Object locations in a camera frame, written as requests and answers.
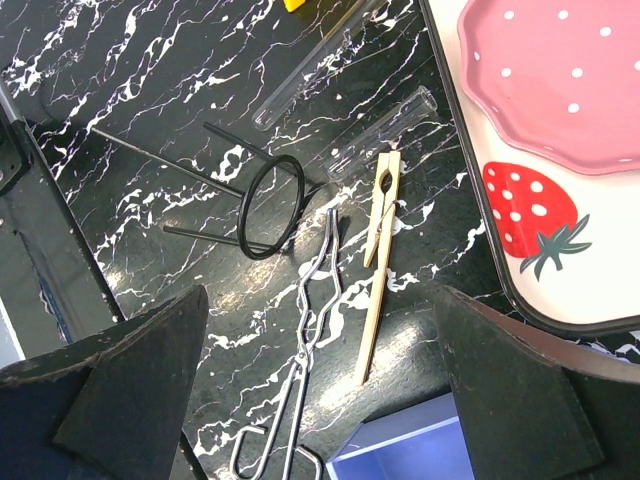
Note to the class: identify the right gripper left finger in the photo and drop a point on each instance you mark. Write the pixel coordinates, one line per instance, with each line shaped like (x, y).
(110, 406)

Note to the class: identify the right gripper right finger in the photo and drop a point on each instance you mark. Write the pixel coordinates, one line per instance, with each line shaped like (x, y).
(532, 405)

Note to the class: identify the glass test tube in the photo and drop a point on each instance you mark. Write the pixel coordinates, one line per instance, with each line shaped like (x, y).
(305, 73)
(360, 154)

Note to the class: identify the blue plastic box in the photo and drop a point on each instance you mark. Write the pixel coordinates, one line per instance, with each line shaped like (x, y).
(424, 441)

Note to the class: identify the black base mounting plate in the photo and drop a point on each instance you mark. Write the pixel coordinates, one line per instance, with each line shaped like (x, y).
(52, 290)

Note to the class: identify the strawberry pattern tray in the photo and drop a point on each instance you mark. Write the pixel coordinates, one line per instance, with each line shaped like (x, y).
(565, 244)

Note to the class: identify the metal crucible tongs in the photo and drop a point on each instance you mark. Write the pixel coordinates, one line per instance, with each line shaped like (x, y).
(300, 366)

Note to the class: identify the wooden test tube clamp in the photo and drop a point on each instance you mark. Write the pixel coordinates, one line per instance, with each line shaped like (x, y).
(378, 245)

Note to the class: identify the pink polka dot plate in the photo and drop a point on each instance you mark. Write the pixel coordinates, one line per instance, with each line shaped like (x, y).
(558, 79)

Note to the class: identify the yellow test tube rack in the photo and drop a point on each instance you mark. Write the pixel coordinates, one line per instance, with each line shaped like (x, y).
(292, 5)

